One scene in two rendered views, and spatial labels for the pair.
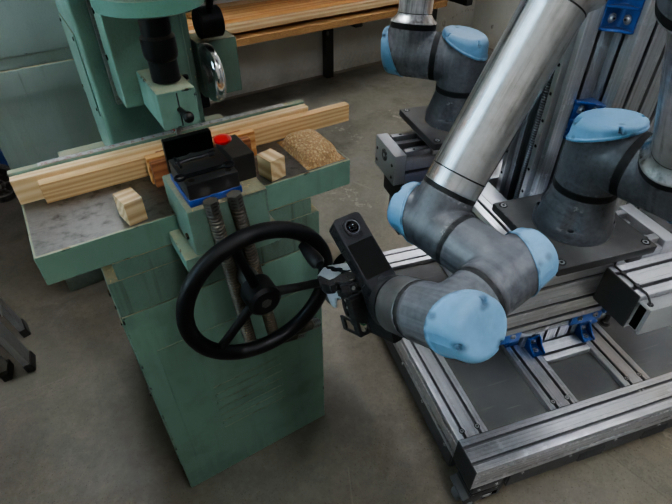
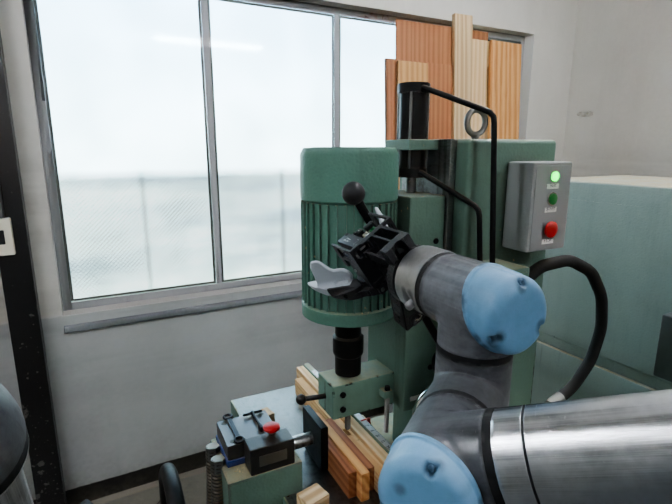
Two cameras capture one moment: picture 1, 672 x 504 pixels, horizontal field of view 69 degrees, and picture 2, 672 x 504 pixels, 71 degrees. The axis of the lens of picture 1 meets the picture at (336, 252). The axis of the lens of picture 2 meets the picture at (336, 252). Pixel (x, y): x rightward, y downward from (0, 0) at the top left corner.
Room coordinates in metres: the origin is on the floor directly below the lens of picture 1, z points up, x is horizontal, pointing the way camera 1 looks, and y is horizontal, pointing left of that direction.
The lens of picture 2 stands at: (0.94, -0.55, 1.50)
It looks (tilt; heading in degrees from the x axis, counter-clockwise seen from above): 12 degrees down; 95
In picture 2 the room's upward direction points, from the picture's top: straight up
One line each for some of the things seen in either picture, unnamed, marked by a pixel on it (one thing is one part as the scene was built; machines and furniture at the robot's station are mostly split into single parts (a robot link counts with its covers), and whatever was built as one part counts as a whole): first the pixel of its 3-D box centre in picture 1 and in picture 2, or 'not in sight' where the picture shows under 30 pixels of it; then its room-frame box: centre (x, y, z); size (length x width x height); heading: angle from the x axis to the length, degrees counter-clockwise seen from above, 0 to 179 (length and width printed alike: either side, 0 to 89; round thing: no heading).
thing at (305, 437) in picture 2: (196, 163); (301, 440); (0.80, 0.26, 0.95); 0.09 x 0.07 x 0.09; 122
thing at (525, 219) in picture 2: not in sight; (536, 205); (1.23, 0.36, 1.40); 0.10 x 0.06 x 0.16; 32
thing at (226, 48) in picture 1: (215, 62); not in sight; (1.13, 0.27, 1.02); 0.09 x 0.07 x 0.12; 122
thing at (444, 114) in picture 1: (455, 102); not in sight; (1.26, -0.32, 0.87); 0.15 x 0.15 x 0.10
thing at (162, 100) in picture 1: (170, 99); (357, 391); (0.91, 0.32, 1.03); 0.14 x 0.07 x 0.09; 32
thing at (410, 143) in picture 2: not in sight; (414, 131); (1.01, 0.38, 1.54); 0.08 x 0.08 x 0.17; 32
